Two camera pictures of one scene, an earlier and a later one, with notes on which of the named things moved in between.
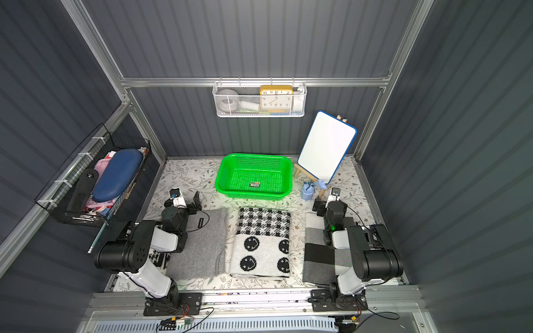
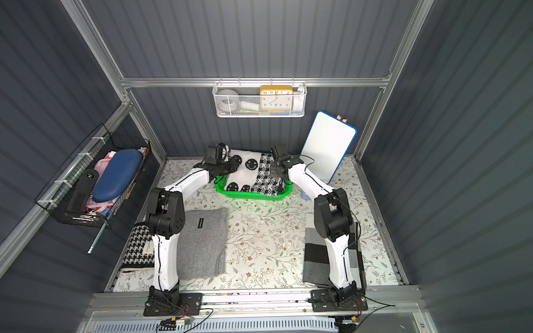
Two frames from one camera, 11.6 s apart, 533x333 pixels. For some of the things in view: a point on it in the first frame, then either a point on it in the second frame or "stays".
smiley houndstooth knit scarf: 261,247 to 253,174
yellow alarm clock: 276,98 stays
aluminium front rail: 382,306 stays
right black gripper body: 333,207 to 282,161
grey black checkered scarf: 322,261 stays
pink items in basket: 94,206 stays
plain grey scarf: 205,256 stays
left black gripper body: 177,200 to 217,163
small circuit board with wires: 171,323 stays
